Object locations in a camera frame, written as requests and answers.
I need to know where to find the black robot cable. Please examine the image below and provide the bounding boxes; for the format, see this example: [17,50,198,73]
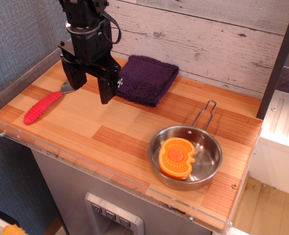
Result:
[99,11,122,45]

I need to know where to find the dark purple cloth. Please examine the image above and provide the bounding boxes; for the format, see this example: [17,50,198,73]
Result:
[118,55,179,107]

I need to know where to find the grey toy fridge cabinet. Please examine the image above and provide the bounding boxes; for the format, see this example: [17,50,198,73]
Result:
[32,150,211,235]

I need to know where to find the small steel frying pan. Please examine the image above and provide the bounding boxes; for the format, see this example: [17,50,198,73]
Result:
[147,99,223,192]

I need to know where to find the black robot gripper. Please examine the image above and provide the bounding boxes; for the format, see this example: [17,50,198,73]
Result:
[59,21,123,104]

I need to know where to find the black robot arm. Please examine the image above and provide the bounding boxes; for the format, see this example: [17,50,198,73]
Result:
[59,0,122,104]

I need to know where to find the orange toy pumpkin slice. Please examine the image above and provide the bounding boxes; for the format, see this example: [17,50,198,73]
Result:
[158,137,196,181]

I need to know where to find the clear acrylic table guard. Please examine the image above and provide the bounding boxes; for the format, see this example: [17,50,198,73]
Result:
[0,111,262,235]

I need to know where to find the orange object bottom left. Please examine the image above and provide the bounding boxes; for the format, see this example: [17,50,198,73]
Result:
[1,225,26,235]

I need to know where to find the white toy sink unit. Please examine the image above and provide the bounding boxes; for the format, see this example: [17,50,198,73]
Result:
[248,36,289,199]

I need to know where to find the silver dispenser panel with buttons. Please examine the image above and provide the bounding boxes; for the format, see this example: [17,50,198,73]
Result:
[85,192,145,235]

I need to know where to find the dark right shelf post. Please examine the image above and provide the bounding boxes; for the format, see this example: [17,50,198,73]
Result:
[256,24,289,119]

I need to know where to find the red handled metal spoon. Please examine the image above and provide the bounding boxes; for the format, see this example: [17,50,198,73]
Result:
[24,80,74,125]

